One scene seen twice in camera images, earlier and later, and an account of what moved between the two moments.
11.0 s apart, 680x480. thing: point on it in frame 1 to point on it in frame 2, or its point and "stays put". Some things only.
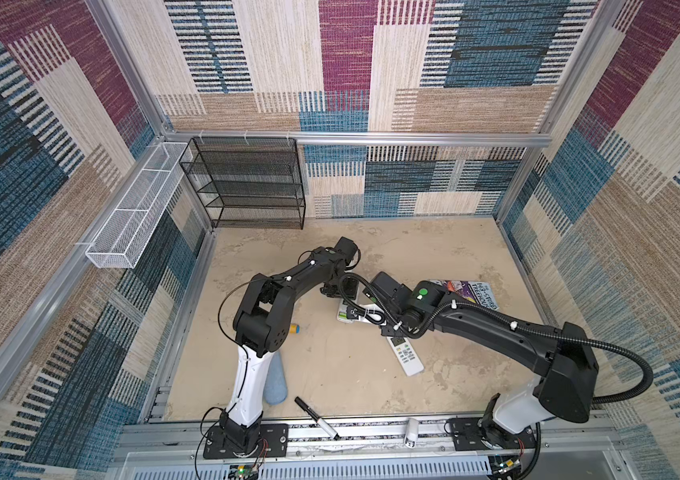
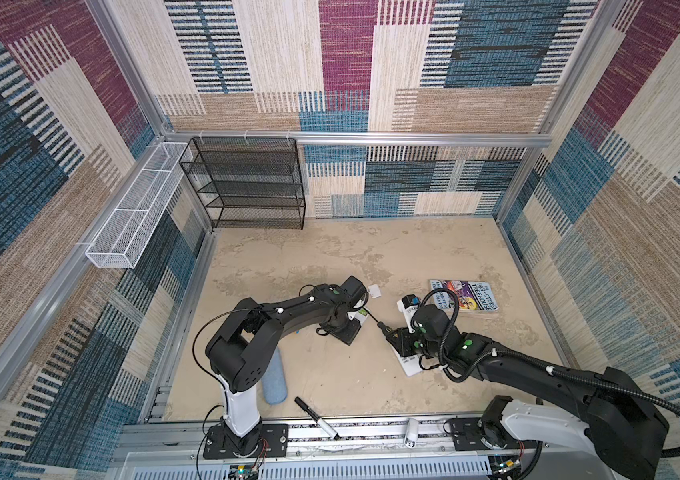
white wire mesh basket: [119, 243] stays put
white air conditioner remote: [406, 355] stays put
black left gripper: [351, 293] to [349, 337]
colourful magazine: [481, 293] stays put
